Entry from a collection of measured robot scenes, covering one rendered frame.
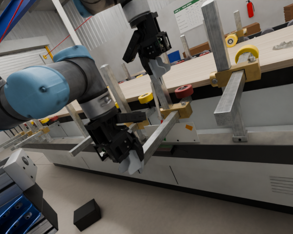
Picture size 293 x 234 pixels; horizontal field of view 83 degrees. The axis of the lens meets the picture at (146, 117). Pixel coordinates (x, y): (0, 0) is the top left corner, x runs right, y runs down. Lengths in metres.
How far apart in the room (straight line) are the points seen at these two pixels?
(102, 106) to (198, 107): 0.62
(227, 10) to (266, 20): 1.35
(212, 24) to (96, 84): 0.37
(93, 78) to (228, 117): 0.28
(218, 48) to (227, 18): 7.21
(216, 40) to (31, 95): 0.48
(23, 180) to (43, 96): 0.39
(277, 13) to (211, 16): 7.33
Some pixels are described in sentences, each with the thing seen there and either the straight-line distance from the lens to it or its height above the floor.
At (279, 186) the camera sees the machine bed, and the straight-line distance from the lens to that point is 1.16.
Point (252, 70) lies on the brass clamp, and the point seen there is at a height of 0.95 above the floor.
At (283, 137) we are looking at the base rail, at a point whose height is 0.70.
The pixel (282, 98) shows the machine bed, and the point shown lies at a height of 0.75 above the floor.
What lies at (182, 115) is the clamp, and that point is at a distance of 0.69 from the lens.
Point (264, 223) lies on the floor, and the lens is 1.32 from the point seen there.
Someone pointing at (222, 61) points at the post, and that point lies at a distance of 0.58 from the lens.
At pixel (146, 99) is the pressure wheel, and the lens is 0.91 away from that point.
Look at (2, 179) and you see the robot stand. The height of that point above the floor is 0.97.
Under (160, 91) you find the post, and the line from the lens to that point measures 0.68.
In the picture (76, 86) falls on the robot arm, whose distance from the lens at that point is 0.32.
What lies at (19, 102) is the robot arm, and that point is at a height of 1.12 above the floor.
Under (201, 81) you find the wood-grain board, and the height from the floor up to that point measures 0.90.
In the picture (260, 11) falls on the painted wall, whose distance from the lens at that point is 7.80.
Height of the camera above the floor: 1.11
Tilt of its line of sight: 20 degrees down
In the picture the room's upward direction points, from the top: 24 degrees counter-clockwise
